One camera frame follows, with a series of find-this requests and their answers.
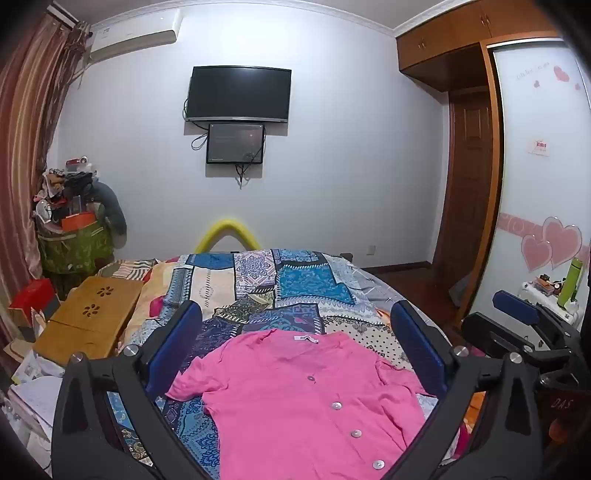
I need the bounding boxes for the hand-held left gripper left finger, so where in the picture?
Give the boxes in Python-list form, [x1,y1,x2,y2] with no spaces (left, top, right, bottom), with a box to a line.
[52,300,204,480]

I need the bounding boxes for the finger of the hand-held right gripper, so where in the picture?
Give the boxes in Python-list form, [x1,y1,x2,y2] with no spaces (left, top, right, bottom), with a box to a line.
[461,312,529,360]
[492,290,578,344]

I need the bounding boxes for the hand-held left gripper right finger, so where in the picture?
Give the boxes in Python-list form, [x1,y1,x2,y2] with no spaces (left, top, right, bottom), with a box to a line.
[390,300,543,480]

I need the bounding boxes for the pink button shirt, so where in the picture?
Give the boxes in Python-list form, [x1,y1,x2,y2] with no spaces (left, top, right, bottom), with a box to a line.
[165,329,432,480]

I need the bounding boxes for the green bottle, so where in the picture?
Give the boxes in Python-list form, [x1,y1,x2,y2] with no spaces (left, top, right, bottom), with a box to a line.
[556,257,583,309]

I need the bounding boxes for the pink heart stickers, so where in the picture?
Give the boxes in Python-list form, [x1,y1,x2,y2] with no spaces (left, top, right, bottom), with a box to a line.
[521,216,583,272]

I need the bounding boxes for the grey bed sheet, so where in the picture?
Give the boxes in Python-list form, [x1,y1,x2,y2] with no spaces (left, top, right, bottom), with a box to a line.
[339,257,407,324]

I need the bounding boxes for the wooden folding table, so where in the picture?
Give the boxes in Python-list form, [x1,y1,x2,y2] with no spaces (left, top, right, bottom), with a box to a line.
[33,275,145,365]

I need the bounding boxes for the patchwork print blanket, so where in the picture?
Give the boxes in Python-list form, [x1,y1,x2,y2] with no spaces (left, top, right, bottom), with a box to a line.
[99,249,467,480]

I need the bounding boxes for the yellow foam hoop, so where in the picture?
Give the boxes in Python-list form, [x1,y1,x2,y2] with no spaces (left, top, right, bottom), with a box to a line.
[195,217,259,254]

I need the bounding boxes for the brown wooden door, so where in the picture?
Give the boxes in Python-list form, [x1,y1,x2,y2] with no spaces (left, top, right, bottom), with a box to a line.
[434,90,496,278]

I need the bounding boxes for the red box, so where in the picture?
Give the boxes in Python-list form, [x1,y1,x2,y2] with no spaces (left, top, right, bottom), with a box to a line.
[9,278,61,319]

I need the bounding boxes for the pile of papers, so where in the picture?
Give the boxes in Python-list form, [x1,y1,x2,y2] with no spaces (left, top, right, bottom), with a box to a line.
[7,346,65,444]

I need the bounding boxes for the orange box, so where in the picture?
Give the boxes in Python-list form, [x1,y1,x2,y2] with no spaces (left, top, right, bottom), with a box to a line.
[61,212,96,232]

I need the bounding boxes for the pile of household clutter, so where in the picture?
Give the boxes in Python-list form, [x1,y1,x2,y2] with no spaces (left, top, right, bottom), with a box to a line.
[31,157,100,222]

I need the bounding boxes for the striped brown curtain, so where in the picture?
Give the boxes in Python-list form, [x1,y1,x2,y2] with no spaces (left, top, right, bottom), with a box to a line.
[0,9,90,370]

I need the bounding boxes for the wooden overhead cabinet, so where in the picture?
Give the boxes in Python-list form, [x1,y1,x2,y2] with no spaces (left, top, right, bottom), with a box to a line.
[396,0,561,92]

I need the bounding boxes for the white air conditioner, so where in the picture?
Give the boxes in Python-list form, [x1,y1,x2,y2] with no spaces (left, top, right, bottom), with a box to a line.
[89,11,183,62]

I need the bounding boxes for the black monitor cable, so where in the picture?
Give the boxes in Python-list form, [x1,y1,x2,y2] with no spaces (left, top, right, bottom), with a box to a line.
[235,152,260,188]

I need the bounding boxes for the small black wall monitor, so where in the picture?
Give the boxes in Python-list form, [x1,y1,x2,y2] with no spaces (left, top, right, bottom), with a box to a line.
[206,122,266,165]

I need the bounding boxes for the black wall television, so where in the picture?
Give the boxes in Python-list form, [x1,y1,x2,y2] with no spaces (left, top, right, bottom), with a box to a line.
[185,66,293,124]

